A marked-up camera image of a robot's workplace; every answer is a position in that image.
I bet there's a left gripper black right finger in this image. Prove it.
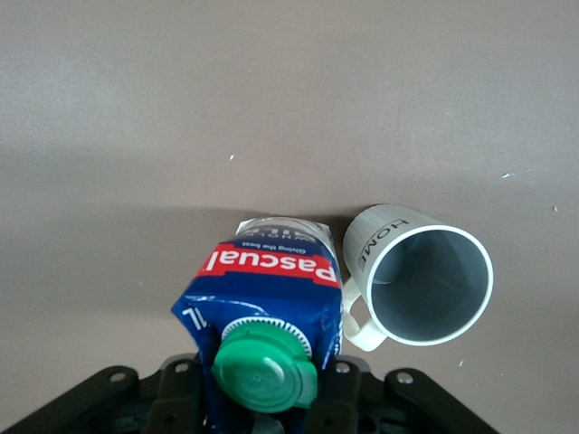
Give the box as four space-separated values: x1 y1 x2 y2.
307 355 373 434

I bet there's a brown table cover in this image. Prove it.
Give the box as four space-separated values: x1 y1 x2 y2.
0 0 579 434

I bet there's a white mug with HOME print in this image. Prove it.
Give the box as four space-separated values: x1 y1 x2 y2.
342 203 495 353

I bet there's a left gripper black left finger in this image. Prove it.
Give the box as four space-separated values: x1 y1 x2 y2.
147 355 207 434

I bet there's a blue Pascual milk carton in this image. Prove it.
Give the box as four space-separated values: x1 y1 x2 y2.
170 216 346 434

